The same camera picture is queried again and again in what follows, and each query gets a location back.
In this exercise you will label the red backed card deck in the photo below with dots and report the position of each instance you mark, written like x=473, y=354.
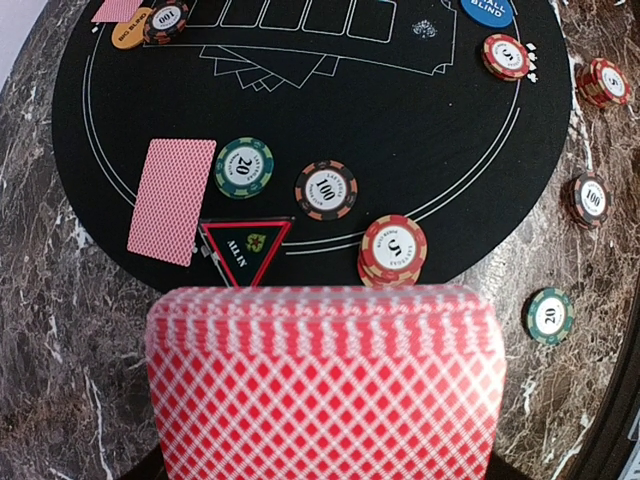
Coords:
x=325, y=382

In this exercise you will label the single red backed card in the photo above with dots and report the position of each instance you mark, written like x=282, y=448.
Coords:
x=169, y=199

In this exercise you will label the orange big blind button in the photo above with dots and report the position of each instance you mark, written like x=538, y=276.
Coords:
x=128, y=35

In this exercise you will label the red yellow poker chip stack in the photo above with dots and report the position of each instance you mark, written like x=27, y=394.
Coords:
x=603, y=84

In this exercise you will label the red triangle all-in marker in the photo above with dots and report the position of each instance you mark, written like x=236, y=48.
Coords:
x=246, y=248

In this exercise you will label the round black poker mat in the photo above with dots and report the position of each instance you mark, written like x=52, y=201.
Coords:
x=394, y=90

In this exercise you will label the green poker chip stack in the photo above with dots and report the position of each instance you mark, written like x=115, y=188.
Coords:
x=550, y=316

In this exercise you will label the black red poker chip stack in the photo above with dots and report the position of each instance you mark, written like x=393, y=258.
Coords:
x=590, y=200

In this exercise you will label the blue small blind button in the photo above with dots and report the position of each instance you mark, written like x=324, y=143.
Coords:
x=495, y=14

